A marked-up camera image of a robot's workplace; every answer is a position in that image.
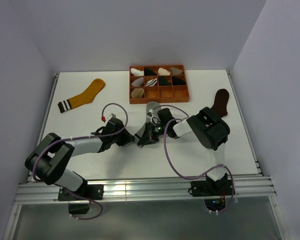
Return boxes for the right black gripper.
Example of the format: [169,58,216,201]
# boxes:
[138,121,168,146]

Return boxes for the grey sock black stripes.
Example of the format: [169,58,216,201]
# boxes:
[134,101,161,148]

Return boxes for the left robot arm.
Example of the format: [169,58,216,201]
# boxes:
[24,117,135,200]

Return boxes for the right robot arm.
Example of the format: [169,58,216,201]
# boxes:
[134,105,232,196]

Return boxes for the beige rolled sock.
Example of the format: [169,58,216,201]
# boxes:
[130,88,145,99]

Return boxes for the orange compartment tray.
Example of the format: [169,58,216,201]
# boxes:
[129,64,190,104]

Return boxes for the grey rolled sock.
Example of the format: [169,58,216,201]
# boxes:
[131,76,145,88]

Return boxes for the white black striped rolled sock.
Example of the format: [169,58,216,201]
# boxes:
[145,78,158,87]

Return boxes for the dark green rolled sock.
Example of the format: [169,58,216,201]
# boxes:
[158,76,172,86]

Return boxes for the mustard yellow sock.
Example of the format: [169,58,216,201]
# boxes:
[57,78,106,114]

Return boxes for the black rolled sock right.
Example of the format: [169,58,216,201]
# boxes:
[171,76,186,86]

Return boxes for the black rolled sock top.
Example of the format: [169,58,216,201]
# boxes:
[144,68,157,76]

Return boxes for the cream rolled sock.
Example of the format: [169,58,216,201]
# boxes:
[157,67,171,76]

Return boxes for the taupe rolled sock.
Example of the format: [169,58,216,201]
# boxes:
[170,66,184,75]

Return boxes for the dark brown sock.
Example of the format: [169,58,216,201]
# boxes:
[210,88,230,118]

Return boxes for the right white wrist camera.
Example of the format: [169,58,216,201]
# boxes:
[146,109,158,122]

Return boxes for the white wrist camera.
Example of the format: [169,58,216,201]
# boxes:
[146,109,158,122]
[101,113,116,123]

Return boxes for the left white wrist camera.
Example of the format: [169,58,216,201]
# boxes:
[101,113,116,123]

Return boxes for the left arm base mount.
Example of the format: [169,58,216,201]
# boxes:
[57,184,104,220]

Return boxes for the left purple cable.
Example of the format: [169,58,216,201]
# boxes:
[31,102,130,221]

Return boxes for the purple cable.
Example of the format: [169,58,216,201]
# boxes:
[31,102,130,221]
[154,104,237,216]

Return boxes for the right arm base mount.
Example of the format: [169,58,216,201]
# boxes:
[188,173,236,214]

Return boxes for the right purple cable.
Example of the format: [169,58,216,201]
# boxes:
[154,104,237,216]

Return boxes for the aluminium frame rail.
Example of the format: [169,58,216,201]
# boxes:
[3,174,291,240]

